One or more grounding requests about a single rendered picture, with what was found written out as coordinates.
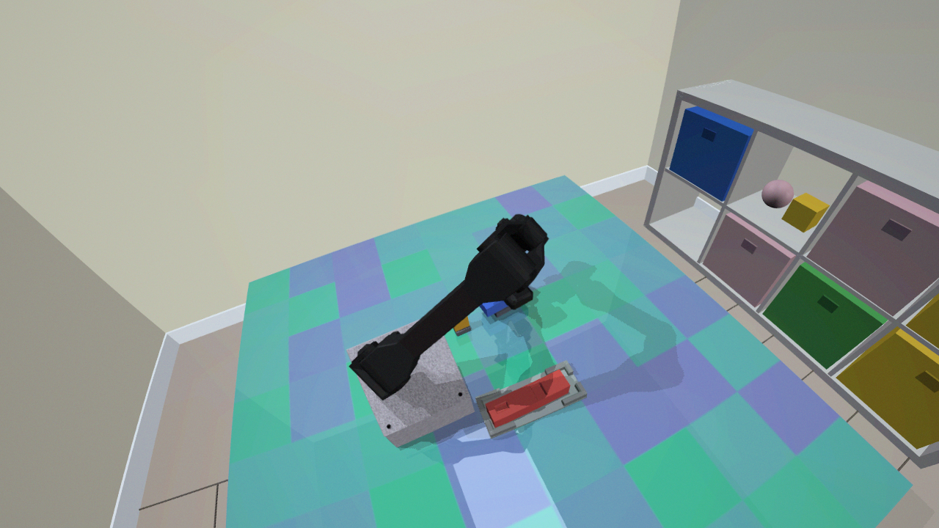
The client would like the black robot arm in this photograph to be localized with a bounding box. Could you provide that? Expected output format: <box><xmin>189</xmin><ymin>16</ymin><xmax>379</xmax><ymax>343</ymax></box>
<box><xmin>349</xmin><ymin>214</ymin><xmax>549</xmax><ymax>400</ymax></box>

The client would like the blue bar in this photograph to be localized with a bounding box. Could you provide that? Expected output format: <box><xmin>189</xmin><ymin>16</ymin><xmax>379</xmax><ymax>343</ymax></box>
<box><xmin>480</xmin><ymin>301</ymin><xmax>508</xmax><ymax>317</ymax></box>

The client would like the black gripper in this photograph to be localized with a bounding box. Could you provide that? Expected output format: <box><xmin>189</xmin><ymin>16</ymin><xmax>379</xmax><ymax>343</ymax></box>
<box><xmin>504</xmin><ymin>287</ymin><xmax>533</xmax><ymax>310</ymax></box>

